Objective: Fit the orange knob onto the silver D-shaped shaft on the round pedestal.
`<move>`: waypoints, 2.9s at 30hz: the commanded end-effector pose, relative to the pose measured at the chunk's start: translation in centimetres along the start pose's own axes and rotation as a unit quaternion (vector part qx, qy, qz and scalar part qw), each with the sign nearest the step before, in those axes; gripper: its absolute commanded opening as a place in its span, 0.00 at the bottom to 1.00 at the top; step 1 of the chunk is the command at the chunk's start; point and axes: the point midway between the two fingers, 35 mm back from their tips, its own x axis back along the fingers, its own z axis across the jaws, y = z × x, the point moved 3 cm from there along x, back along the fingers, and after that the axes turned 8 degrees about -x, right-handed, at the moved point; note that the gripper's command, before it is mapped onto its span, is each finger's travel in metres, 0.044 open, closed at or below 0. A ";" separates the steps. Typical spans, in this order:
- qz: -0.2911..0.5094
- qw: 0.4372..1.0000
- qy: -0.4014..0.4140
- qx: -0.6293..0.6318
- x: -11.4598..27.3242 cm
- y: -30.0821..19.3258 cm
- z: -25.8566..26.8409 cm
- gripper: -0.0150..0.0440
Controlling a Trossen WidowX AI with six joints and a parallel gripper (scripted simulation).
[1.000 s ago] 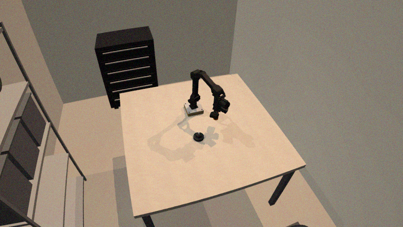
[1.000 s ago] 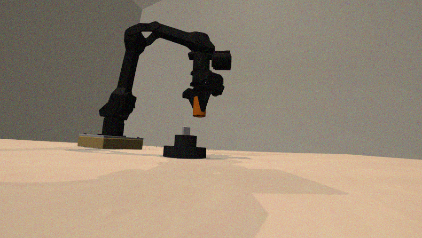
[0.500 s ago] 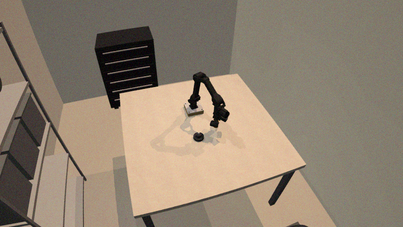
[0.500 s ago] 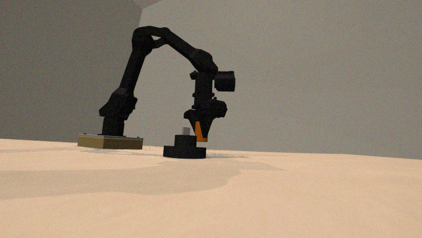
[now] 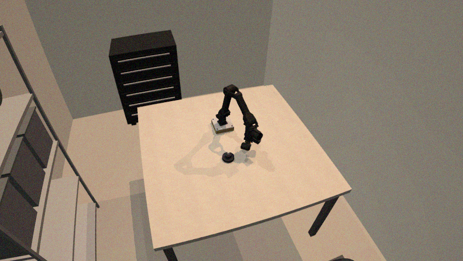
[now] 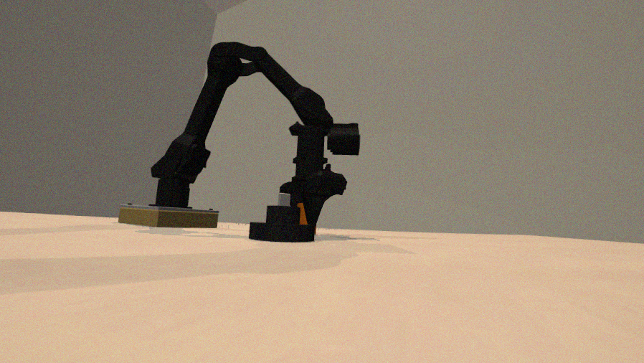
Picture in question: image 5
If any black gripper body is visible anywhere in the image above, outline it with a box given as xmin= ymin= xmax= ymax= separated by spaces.
xmin=241 ymin=133 xmax=252 ymax=151

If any black round stepped pedestal with silver shaft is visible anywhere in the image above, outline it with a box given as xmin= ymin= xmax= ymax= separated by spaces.
xmin=222 ymin=152 xmax=234 ymax=163

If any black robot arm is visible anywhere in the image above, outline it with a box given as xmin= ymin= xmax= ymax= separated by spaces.
xmin=216 ymin=84 xmax=263 ymax=144

